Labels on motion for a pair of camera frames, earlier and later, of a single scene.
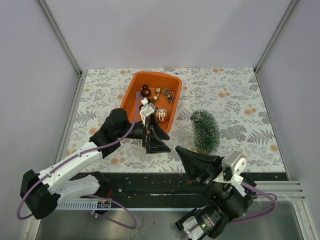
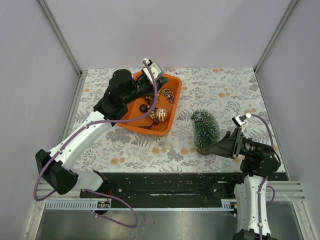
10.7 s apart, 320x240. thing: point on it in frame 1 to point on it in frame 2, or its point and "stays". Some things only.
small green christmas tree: (206, 131) stays
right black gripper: (203, 167) to (230, 147)
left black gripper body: (147, 128) to (158, 82)
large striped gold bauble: (162, 114) stays
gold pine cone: (169, 97) stays
